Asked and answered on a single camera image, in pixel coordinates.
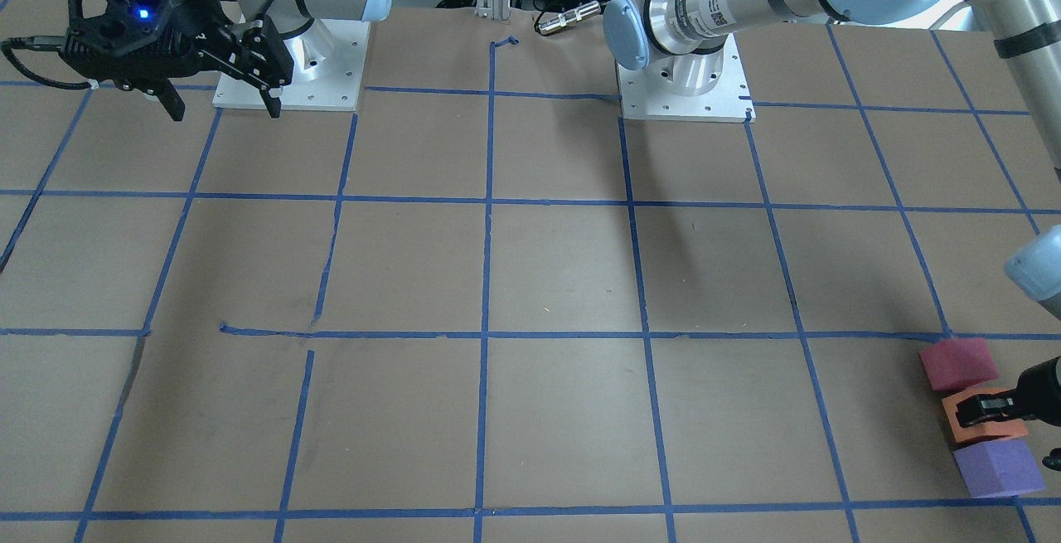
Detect pink foam cube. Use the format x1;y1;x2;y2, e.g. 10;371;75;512
918;337;998;392

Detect silver robot arm holding side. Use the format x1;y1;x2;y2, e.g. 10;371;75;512
605;0;1059;344

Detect orange foam cube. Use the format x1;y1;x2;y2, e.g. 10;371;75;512
941;387;1030;448

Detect black gripper body holding side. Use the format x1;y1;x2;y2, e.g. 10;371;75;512
1007;356;1060;428

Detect brown paper grid mat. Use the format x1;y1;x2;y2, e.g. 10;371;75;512
1;8;1059;542

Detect purple foam cube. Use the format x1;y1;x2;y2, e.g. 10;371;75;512
952;439;1046;500

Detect silver cylindrical connector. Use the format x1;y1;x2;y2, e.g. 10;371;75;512
535;0;603;36

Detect black gripper body idle side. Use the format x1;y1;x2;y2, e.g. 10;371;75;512
63;0;220;85

